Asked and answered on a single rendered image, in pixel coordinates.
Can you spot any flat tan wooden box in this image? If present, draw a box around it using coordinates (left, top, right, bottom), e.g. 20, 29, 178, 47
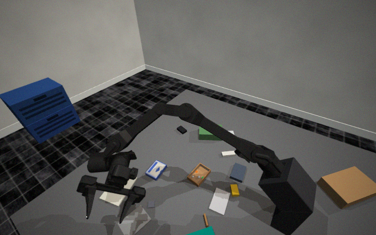
317, 166, 376, 209

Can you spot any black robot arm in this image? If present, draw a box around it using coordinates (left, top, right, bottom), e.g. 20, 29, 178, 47
87, 103, 287, 185

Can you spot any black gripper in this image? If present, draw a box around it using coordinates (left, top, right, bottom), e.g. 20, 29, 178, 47
77, 164, 146, 224

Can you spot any yellow rectangular block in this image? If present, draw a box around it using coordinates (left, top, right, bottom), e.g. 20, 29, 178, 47
230, 185, 239, 197

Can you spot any white rectangular block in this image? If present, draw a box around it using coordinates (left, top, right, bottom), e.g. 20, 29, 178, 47
221, 151, 235, 157

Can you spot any wooden ball-in-hole puzzle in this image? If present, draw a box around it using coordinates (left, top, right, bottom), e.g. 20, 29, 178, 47
187, 163, 211, 187

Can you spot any green box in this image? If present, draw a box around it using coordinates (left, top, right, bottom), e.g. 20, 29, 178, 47
199, 126, 222, 141

